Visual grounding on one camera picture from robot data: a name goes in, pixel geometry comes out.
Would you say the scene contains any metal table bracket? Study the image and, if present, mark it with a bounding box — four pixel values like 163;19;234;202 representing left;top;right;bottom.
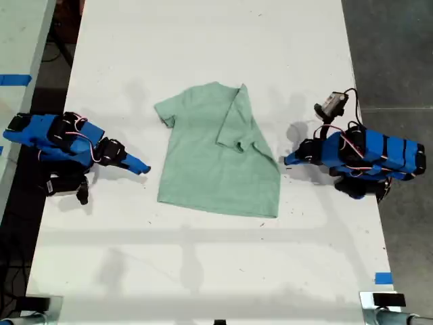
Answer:
0;295;64;325
359;290;433;325

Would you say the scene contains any small black box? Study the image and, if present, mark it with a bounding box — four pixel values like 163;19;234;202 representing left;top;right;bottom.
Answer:
14;296;51;311
372;292;406;308

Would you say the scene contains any pale side table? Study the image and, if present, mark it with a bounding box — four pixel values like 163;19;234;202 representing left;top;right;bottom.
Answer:
0;0;57;219

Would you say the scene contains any grey camera box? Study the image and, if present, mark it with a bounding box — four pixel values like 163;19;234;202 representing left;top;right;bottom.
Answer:
313;91;350;121

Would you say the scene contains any long blue tape strip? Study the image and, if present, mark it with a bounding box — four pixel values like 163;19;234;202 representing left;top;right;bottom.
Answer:
0;73;33;87

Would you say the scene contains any square blue tape piece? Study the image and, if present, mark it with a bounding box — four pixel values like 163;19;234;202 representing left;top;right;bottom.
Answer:
374;271;394;286

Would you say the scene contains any black camera cable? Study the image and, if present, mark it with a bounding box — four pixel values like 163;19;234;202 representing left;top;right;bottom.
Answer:
342;87;364;128

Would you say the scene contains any pale green T-shirt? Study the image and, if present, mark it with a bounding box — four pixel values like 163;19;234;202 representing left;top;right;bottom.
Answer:
154;81;282;219

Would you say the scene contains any black camera stalk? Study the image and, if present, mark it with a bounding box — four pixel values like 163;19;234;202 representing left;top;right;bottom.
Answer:
313;116;336;141

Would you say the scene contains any black labelled camera box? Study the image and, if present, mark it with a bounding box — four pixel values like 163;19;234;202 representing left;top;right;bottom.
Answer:
45;174;90;206

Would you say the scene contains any black floor cable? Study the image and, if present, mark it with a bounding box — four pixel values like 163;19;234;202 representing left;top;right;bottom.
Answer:
43;18;74;68

